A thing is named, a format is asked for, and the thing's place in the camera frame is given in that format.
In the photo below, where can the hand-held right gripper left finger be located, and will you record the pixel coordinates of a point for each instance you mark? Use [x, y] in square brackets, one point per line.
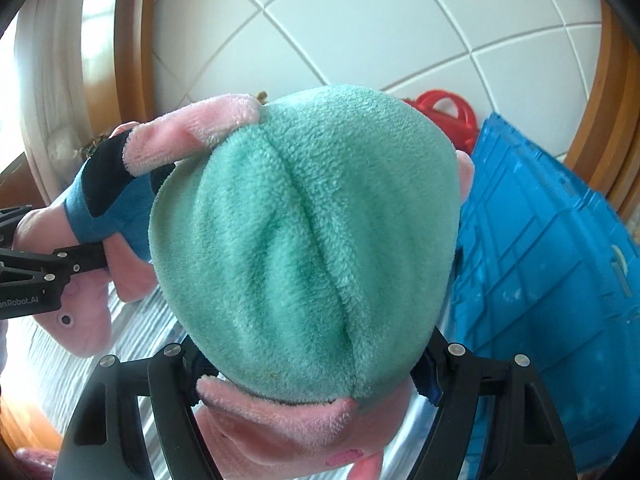
[175, 375]

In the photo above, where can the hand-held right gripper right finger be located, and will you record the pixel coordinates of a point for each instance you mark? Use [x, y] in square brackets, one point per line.
[427, 385]

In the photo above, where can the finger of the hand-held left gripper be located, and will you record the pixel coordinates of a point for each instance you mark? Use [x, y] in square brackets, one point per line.
[15, 220]
[75, 260]

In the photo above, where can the pink pig plush blue dress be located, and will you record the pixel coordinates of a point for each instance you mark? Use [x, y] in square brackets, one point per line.
[125, 210]

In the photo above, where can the blue plastic crate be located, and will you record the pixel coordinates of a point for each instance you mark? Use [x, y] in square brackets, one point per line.
[540, 260]

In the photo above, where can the pink pig plush teal dress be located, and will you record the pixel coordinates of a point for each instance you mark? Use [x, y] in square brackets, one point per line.
[310, 235]

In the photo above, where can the pale blue wrinkled tablecloth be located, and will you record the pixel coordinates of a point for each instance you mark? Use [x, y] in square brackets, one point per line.
[135, 325]

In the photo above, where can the pink fuzzy cloth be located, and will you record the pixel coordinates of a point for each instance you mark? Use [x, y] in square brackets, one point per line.
[35, 465]

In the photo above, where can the red bear suitcase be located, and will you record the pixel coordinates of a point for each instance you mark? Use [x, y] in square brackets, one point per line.
[440, 96]

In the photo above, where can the curved wooden wall frame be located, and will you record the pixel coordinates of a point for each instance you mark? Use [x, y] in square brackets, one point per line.
[135, 50]
[610, 110]

